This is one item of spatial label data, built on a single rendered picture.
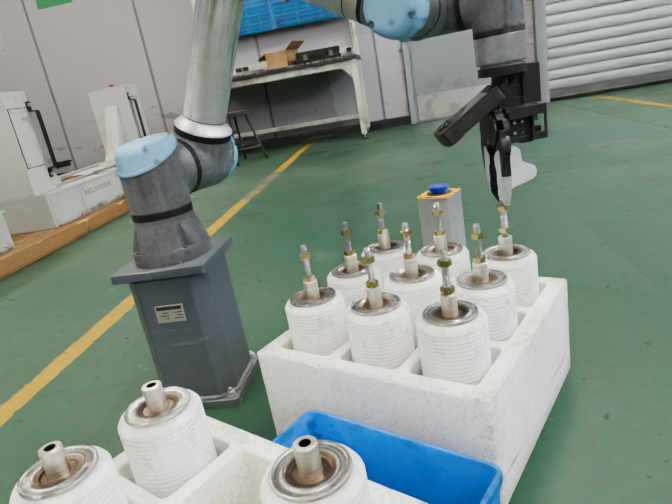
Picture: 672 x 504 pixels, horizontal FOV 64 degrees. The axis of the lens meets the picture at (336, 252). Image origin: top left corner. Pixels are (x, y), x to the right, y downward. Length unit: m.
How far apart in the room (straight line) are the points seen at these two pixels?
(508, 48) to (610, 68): 5.28
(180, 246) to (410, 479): 0.58
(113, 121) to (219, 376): 3.41
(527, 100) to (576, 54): 5.15
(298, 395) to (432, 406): 0.24
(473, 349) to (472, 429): 0.10
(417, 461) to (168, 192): 0.63
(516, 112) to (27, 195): 2.77
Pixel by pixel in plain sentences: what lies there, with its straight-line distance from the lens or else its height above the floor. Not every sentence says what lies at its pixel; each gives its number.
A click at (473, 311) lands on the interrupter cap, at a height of 0.25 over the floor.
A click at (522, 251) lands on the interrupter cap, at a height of 0.25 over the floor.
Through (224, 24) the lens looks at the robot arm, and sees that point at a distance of 1.07.
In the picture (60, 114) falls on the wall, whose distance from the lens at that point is 6.93.
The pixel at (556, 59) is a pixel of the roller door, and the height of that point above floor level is 0.39.
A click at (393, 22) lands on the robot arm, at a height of 0.63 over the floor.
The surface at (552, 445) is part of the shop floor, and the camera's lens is 0.92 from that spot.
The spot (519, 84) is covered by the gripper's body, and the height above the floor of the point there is 0.52.
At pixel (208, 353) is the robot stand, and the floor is 0.12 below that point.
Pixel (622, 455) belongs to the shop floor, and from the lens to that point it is 0.91.
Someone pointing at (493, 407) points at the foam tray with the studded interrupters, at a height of 0.17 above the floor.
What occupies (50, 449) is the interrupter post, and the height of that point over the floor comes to 0.28.
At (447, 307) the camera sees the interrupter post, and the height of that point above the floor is 0.27.
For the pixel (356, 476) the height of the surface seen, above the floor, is 0.25.
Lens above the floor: 0.57
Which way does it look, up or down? 18 degrees down
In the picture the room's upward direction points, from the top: 10 degrees counter-clockwise
